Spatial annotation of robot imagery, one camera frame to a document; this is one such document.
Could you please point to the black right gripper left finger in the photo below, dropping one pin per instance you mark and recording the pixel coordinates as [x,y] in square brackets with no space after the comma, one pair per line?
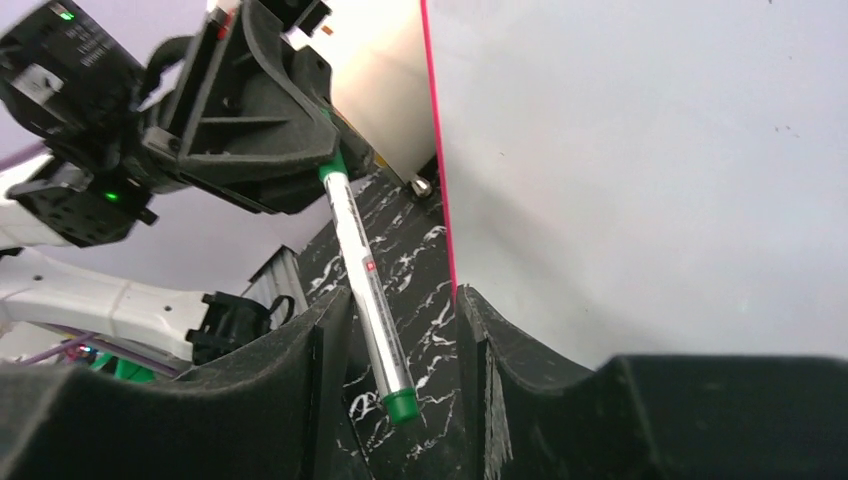
[269,410]

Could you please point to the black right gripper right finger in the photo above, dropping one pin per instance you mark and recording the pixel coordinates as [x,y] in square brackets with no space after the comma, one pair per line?
[530,413]

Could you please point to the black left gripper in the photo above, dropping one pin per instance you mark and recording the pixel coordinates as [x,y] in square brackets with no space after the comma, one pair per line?
[250,119]

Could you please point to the green white marker pen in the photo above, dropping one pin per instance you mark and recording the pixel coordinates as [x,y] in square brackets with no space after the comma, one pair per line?
[388,360]

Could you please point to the pink framed whiteboard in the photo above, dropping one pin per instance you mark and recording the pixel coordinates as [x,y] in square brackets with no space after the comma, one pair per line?
[648,176]

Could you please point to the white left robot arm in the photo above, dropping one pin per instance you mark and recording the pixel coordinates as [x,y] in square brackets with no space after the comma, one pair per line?
[68,81]

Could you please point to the beige cylindrical drum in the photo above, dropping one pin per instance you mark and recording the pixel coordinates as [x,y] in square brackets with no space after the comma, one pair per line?
[381,83]

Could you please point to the aluminium frame rail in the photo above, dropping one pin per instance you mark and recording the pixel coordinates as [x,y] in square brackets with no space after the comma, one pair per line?
[279,275]

